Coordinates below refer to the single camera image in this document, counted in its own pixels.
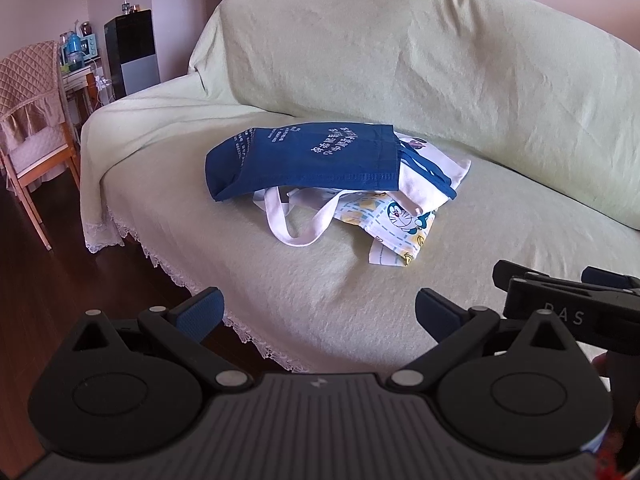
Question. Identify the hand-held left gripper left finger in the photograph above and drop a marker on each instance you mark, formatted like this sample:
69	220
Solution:
200	310

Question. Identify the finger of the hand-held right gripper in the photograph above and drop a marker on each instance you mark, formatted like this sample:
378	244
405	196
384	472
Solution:
610	278
510	271

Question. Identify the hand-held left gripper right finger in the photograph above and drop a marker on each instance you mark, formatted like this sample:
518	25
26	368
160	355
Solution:
435	310

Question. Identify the blue shopping bag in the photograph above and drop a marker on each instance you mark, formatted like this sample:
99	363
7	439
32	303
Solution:
310	160

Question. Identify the cartoon printed bag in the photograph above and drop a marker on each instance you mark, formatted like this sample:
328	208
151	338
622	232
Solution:
390	225

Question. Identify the white side table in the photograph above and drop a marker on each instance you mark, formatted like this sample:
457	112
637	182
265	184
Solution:
82	80

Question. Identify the tall black appliance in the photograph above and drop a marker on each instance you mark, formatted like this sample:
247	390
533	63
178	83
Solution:
132	50

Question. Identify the wooden chair with quilted cover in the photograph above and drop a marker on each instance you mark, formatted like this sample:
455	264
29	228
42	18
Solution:
30	85

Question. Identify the light blue toaster oven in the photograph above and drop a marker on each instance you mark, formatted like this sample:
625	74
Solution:
89	46

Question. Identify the blue water jug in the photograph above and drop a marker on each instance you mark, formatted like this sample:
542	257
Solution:
71	50

